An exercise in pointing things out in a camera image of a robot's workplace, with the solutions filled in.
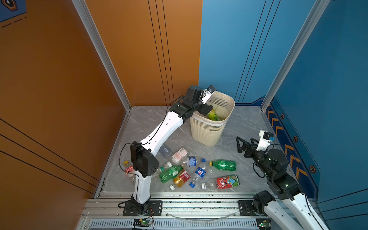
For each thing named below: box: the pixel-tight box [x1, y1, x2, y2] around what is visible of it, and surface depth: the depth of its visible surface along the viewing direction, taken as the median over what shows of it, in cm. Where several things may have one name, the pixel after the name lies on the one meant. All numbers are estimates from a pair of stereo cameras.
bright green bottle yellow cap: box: [207, 109, 220, 122], surface depth 98 cm
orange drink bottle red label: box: [169, 170, 192, 191], surface depth 80 cm
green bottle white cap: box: [159, 161, 184, 184], surface depth 82 cm
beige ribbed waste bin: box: [189, 90, 236, 147], surface depth 90 cm
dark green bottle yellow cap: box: [208, 159, 237, 172], surface depth 86 cm
